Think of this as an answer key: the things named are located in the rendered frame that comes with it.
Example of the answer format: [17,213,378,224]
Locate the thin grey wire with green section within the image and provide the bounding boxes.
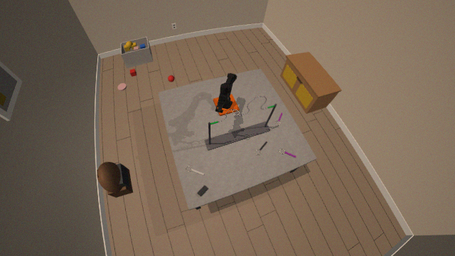
[205,104,277,151]

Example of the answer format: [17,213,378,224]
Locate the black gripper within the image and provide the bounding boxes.
[215,94,228,113]

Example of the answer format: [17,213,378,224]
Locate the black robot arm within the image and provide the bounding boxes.
[220,73,237,109]

